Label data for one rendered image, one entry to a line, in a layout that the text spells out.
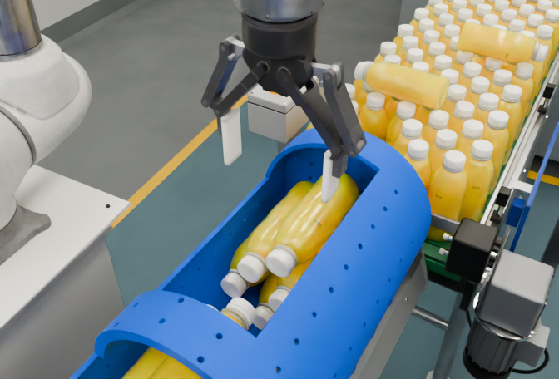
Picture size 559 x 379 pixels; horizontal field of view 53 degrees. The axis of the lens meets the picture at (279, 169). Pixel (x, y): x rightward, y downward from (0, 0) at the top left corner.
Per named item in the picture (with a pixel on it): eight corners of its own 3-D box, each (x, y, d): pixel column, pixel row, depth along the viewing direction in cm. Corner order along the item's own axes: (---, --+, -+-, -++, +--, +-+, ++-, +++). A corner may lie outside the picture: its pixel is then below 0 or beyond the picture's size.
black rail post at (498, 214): (489, 220, 121) (498, 192, 116) (492, 212, 123) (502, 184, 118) (499, 224, 120) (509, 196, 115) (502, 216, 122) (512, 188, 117)
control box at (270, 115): (248, 130, 129) (246, 92, 123) (291, 92, 143) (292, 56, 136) (285, 144, 125) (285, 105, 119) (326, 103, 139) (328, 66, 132)
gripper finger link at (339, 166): (339, 132, 60) (365, 140, 59) (337, 169, 64) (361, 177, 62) (333, 139, 59) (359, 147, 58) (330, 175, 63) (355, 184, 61)
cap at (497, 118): (485, 122, 118) (487, 115, 116) (491, 114, 120) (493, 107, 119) (503, 129, 116) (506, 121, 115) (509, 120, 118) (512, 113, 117)
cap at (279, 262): (285, 273, 80) (279, 282, 79) (266, 253, 80) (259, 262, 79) (299, 264, 77) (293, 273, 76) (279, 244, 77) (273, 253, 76)
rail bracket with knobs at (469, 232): (432, 272, 110) (442, 234, 103) (444, 248, 114) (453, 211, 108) (483, 292, 106) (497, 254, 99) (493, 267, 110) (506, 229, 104)
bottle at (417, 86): (436, 108, 114) (353, 84, 122) (442, 113, 121) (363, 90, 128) (447, 75, 114) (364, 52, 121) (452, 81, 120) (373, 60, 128)
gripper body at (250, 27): (221, 11, 54) (227, 94, 60) (298, 31, 51) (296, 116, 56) (263, -14, 59) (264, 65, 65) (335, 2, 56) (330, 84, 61)
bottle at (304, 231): (343, 209, 94) (286, 285, 81) (314, 179, 93) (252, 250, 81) (369, 192, 88) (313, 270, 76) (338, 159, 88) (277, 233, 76)
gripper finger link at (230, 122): (225, 119, 65) (220, 117, 66) (229, 166, 70) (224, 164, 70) (239, 107, 67) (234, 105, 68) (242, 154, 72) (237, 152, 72)
